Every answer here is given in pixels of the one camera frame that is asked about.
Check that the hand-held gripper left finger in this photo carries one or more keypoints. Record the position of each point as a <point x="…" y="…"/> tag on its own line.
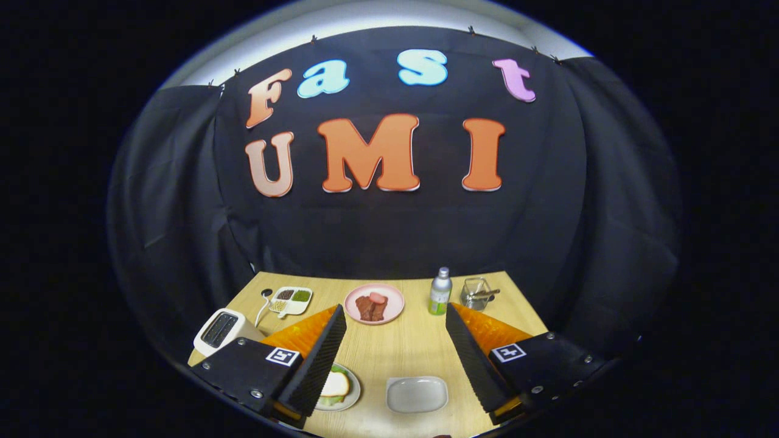
<point x="316" y="365"/>

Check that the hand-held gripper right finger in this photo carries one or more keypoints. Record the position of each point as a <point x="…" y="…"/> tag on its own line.
<point x="471" y="365"/>

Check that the toasted bread slice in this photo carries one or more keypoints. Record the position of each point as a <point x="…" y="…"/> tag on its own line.
<point x="336" y="384"/>

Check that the green lettuce leaf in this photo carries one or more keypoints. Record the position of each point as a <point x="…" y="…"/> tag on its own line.
<point x="331" y="401"/>

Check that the white round plate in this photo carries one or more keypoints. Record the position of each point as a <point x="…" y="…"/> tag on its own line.
<point x="355" y="392"/>

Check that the white divided dish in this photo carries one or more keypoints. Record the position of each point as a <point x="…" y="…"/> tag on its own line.
<point x="298" y="307"/>

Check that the white square plate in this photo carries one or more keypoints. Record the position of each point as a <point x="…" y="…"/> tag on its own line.
<point x="417" y="395"/>

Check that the heap of yellow beans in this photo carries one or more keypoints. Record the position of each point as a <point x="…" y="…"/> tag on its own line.
<point x="279" y="306"/>

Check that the heap of green beans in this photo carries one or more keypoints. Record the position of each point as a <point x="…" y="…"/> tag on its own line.
<point x="302" y="295"/>

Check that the brown meat slice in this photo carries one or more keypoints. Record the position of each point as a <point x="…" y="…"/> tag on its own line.
<point x="380" y="311"/>
<point x="364" y="309"/>

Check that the silver and green bottle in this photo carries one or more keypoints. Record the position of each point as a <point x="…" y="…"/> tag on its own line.
<point x="439" y="298"/>

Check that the heap of brown beans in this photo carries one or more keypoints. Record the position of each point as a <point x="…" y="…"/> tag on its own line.
<point x="285" y="295"/>

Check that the white toaster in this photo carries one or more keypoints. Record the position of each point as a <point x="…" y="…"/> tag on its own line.
<point x="244" y="333"/>

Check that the red sausage slice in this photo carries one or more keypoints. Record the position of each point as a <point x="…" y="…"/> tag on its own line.
<point x="378" y="297"/>

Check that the pink plate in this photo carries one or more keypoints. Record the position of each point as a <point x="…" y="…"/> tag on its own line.
<point x="394" y="310"/>

